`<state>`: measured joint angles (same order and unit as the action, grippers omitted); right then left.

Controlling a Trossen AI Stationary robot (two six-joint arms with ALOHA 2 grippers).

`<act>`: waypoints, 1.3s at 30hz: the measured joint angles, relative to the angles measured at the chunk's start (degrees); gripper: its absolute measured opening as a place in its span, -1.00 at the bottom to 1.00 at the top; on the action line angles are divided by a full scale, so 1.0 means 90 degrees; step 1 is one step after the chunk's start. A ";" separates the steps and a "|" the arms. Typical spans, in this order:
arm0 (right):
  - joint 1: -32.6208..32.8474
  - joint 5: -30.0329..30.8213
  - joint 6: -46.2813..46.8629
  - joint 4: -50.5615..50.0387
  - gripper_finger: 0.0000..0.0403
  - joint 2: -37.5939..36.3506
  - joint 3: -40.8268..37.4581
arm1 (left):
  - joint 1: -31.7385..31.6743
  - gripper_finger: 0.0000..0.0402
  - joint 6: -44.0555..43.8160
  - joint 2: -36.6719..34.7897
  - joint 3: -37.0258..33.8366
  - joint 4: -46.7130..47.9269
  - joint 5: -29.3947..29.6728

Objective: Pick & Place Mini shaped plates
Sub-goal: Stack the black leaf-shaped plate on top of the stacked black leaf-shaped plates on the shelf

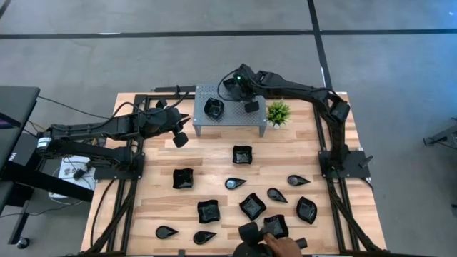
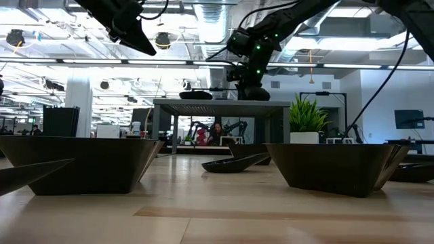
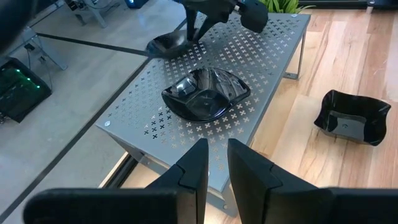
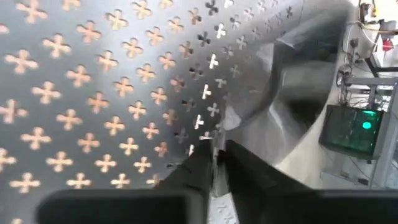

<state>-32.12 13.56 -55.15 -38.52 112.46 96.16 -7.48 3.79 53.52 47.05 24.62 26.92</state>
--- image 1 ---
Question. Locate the white power strip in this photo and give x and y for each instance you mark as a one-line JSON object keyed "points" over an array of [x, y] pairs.
{"points": [[57, 196]]}

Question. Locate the black metal stand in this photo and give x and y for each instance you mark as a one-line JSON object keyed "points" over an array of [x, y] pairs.
{"points": [[442, 137]]}

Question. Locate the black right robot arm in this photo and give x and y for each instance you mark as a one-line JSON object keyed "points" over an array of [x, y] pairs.
{"points": [[303, 91]]}

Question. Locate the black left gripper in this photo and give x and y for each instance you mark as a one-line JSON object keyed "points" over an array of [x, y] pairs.
{"points": [[164, 119]]}

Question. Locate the black round caster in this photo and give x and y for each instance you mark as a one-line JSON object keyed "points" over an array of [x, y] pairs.
{"points": [[23, 243]]}

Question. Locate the black bar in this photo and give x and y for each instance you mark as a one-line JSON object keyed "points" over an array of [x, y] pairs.
{"points": [[185, 88]]}

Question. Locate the black desk foot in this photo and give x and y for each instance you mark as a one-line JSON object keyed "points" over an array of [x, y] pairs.
{"points": [[19, 223]]}

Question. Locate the grey perforated metal shelf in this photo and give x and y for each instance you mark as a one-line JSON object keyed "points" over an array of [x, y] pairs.
{"points": [[237, 114]]}

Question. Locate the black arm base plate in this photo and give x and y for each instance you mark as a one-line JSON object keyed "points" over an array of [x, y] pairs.
{"points": [[357, 167], [107, 175]]}

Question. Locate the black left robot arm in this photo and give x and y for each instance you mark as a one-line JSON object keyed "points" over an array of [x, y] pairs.
{"points": [[107, 126]]}

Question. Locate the black desk leg beam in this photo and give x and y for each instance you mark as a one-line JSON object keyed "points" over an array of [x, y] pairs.
{"points": [[43, 182]]}

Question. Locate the black power adapter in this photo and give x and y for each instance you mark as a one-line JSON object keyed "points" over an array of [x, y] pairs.
{"points": [[79, 174]]}

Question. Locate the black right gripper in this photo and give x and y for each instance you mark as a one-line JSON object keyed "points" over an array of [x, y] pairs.
{"points": [[246, 84]]}

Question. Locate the black computer tower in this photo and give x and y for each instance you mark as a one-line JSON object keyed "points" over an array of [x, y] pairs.
{"points": [[19, 153]]}

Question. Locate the small green potted plant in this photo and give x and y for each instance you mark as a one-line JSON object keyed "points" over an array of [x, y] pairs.
{"points": [[278, 112]]}

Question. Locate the person's hand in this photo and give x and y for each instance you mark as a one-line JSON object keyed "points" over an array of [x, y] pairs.
{"points": [[283, 247]]}

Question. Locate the black desk top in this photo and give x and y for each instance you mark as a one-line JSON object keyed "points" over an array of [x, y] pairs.
{"points": [[14, 103]]}

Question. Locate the black handheld device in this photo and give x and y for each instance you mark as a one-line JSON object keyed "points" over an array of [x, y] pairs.
{"points": [[250, 231]]}

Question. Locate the white box with logo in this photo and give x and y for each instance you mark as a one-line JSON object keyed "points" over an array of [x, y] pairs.
{"points": [[89, 182]]}

